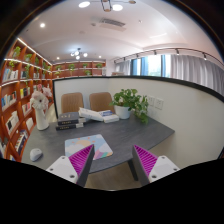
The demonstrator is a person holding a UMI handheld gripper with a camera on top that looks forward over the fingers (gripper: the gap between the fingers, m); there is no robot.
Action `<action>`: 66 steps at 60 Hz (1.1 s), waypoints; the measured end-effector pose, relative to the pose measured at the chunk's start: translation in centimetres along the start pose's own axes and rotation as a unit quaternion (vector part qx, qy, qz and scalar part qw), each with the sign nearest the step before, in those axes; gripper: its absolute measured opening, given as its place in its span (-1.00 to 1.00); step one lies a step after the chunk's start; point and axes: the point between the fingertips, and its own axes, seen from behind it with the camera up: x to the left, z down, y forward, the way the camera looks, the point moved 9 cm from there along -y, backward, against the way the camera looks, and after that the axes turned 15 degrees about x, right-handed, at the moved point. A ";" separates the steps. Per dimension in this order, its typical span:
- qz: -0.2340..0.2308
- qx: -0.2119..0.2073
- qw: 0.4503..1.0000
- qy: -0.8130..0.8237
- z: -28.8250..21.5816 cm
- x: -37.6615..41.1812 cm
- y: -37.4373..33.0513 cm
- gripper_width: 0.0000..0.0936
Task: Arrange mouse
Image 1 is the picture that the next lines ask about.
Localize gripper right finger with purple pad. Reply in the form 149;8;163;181
132;145;179;186

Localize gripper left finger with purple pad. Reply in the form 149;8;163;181
47;145;95;187

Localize colourful pastel mouse pad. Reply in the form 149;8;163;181
65;134;113;160

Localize white computer mouse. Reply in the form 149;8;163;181
30;148;43;161

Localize bottom dark book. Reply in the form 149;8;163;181
56;123;84;130

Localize middle dark book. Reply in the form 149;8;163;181
58;119;79;125

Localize top dark grey book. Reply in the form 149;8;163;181
58;112;79;121

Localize white open book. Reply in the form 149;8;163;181
78;108;103;121

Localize white flat box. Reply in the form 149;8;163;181
103;114;119;123

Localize left tan chair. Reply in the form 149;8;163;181
61;92;84;113

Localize tan chair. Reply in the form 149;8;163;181
89;92;114;112
61;92;84;113

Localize right tan chair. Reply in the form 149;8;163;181
89;92;114;112

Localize green plant in white pot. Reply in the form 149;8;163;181
109;89;149;124

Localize white vase with pink flowers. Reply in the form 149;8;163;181
30;84;52;131

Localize grey window curtain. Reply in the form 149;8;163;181
170;55;224;96

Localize orange wooden bookshelf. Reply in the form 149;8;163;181
0;38;53;162

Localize round ceiling lamp cluster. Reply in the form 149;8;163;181
71;48;88;60

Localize white wall power sockets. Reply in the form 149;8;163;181
148;96;164;110

